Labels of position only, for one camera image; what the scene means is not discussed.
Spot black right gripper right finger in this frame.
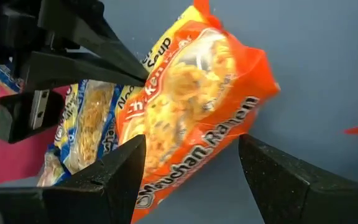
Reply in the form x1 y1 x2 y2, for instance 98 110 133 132
238 134 358 224

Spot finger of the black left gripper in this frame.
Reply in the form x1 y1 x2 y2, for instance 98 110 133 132
40 0 149 81
22 53 147 91

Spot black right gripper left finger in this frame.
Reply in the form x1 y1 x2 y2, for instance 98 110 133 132
0 134 147 224

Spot blue Maruchan noodle pack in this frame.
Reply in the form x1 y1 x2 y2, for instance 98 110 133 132
54 79 126 175
0 58 21 94
37 144 73 187

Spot pink plastic bin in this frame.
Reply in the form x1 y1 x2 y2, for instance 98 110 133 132
0 82 74 187

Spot blue-grey table mat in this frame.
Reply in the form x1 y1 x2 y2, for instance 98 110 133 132
0 0 358 224

